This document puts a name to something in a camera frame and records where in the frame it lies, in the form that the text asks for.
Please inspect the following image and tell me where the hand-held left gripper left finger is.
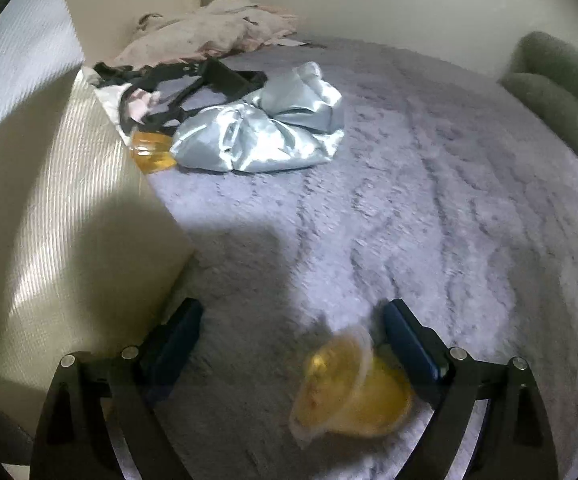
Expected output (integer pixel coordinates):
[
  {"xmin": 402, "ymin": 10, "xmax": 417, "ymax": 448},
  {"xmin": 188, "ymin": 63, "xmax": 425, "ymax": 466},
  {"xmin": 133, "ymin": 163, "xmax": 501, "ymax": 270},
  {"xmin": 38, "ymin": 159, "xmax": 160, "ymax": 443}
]
[{"xmin": 32, "ymin": 298, "xmax": 205, "ymax": 480}]

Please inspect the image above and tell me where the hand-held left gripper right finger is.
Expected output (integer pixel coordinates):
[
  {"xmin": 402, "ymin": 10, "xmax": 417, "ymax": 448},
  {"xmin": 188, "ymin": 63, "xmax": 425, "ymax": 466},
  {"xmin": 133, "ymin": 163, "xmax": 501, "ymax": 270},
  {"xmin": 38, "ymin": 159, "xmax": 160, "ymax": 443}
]
[{"xmin": 383, "ymin": 299, "xmax": 560, "ymax": 480}]

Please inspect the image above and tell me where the yellow jelly cup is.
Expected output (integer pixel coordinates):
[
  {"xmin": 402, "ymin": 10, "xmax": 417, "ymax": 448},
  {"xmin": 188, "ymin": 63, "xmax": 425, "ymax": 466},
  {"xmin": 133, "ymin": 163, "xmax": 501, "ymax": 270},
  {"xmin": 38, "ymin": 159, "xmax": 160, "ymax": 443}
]
[
  {"xmin": 289, "ymin": 325, "xmax": 415, "ymax": 448},
  {"xmin": 130, "ymin": 130, "xmax": 177, "ymax": 173}
]

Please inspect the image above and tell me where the grey fluffy blanket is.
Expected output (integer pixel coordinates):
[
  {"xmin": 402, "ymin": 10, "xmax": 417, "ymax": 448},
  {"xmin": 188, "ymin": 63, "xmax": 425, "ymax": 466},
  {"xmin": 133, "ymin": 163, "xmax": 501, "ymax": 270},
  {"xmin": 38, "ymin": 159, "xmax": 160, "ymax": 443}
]
[{"xmin": 144, "ymin": 35, "xmax": 578, "ymax": 480}]

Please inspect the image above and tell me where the cream ribbed panel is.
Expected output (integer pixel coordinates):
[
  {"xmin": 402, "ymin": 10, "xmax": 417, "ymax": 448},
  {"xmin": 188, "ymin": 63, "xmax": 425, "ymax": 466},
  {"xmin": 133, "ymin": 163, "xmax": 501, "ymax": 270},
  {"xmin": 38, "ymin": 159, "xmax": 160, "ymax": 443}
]
[{"xmin": 0, "ymin": 67, "xmax": 195, "ymax": 391}]

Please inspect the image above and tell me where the light blue satin cloth bag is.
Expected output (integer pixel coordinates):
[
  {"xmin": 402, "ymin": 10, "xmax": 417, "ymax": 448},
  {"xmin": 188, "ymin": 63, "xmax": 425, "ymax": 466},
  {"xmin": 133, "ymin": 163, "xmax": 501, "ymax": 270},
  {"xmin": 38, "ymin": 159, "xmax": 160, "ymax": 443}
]
[{"xmin": 170, "ymin": 61, "xmax": 346, "ymax": 173}]

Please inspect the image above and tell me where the green cushion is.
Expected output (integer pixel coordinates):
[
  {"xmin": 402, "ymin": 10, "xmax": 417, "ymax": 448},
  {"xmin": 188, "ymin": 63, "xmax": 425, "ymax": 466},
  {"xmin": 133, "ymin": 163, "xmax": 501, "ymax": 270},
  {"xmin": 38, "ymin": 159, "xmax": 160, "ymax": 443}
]
[{"xmin": 499, "ymin": 31, "xmax": 578, "ymax": 181}]

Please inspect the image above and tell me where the pink floral cloth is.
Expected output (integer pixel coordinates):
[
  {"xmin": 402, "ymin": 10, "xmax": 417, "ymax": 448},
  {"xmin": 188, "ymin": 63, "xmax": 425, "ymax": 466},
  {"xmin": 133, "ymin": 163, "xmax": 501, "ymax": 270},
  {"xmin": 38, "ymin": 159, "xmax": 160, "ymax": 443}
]
[{"xmin": 82, "ymin": 0, "xmax": 302, "ymax": 126}]

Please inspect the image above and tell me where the black strap harness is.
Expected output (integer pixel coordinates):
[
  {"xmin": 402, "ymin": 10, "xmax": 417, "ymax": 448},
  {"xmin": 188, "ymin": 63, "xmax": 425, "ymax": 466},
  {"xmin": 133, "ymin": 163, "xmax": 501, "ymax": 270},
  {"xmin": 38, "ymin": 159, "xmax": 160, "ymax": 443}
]
[{"xmin": 93, "ymin": 57, "xmax": 268, "ymax": 136}]

